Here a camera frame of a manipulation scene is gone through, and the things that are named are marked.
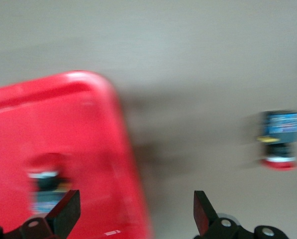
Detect red pushbutton switch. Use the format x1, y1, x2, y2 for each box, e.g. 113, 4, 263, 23
256, 110, 297, 171
26, 152, 74, 216

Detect red plastic tray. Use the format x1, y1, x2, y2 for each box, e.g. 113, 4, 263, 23
0, 70, 154, 239

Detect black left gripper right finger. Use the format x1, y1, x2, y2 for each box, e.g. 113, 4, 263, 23
194, 190, 289, 239

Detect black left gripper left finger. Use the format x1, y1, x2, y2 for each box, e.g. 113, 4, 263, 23
0, 189, 81, 239

